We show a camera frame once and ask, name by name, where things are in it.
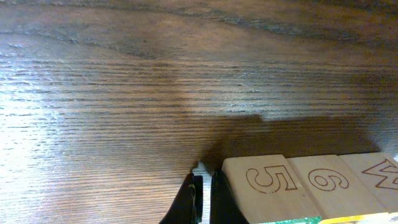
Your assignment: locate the yellow S block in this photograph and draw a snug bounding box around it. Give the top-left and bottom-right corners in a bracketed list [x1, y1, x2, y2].
[340, 152, 397, 223]
[287, 155, 389, 224]

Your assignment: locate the green R letter block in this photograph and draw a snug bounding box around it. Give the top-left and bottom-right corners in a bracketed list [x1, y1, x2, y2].
[222, 154, 321, 223]

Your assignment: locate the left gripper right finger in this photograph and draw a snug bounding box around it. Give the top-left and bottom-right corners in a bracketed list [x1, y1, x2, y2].
[210, 170, 249, 224]

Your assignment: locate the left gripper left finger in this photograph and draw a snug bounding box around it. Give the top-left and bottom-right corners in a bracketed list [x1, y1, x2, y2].
[159, 173, 203, 224]

